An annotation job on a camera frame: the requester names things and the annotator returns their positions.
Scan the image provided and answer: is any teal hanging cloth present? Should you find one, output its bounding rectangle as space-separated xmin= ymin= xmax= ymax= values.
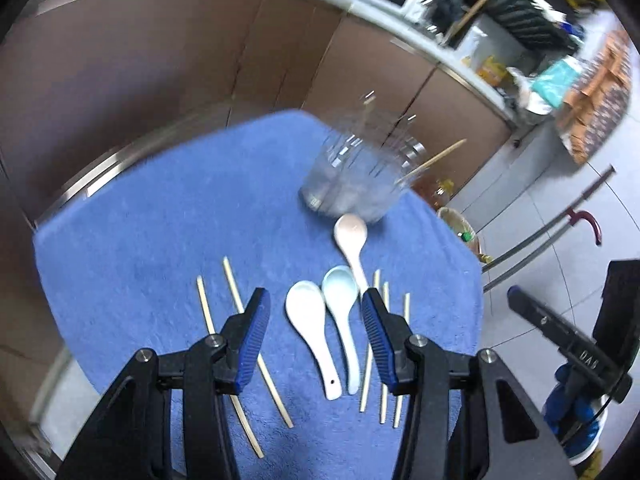
xmin=532 ymin=56 xmax=582 ymax=108

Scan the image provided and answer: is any clear wire utensil holder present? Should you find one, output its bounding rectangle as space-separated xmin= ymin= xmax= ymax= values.
xmin=300 ymin=90 xmax=426 ymax=224

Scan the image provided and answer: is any orange patterned apron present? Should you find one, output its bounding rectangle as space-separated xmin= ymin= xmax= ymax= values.
xmin=556 ymin=27 xmax=632 ymax=166

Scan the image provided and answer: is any cooking oil bottle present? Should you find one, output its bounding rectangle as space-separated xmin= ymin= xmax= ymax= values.
xmin=412 ymin=177 xmax=454 ymax=211

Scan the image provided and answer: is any black wall dish rack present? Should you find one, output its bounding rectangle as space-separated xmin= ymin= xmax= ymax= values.
xmin=484 ymin=0 xmax=578 ymax=53

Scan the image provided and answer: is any light blue ceramic spoon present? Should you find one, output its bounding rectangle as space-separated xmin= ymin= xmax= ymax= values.
xmin=321 ymin=266 xmax=360 ymax=394

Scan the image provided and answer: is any pink ceramic spoon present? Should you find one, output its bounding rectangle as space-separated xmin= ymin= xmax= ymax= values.
xmin=333 ymin=214 xmax=369 ymax=294

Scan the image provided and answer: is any red handled umbrella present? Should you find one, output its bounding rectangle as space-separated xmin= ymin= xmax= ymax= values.
xmin=567 ymin=208 xmax=602 ymax=246

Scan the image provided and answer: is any white ceramic spoon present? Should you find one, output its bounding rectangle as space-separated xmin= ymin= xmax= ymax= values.
xmin=284 ymin=281 xmax=343 ymax=401

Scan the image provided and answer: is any blue terry towel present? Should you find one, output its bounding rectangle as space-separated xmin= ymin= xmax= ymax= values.
xmin=32 ymin=109 xmax=484 ymax=480

